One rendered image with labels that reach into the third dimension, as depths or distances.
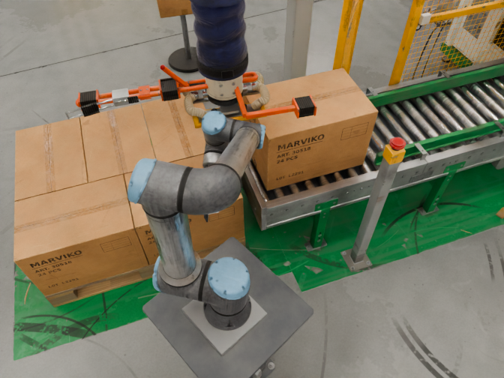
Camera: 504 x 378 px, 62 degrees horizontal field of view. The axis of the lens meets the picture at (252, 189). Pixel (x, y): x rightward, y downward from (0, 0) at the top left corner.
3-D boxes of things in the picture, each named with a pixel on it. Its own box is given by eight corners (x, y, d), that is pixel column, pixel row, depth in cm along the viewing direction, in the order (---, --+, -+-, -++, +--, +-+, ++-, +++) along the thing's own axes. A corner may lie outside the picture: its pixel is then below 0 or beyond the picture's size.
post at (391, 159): (358, 253, 272) (398, 141, 194) (363, 261, 268) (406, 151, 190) (349, 256, 270) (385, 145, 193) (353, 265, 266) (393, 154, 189)
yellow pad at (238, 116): (262, 103, 203) (262, 95, 199) (267, 117, 197) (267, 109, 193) (192, 115, 198) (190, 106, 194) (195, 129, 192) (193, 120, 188)
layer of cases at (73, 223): (203, 133, 323) (198, 90, 292) (244, 237, 263) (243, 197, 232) (40, 172, 299) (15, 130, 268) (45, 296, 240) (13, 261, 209)
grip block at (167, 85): (178, 86, 196) (176, 75, 191) (181, 99, 190) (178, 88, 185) (160, 88, 195) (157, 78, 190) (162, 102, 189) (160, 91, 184)
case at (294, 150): (333, 121, 270) (343, 67, 239) (363, 164, 246) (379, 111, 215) (244, 142, 258) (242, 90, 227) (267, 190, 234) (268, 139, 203)
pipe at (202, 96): (253, 76, 210) (253, 66, 206) (266, 108, 195) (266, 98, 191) (186, 86, 206) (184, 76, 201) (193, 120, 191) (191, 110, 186)
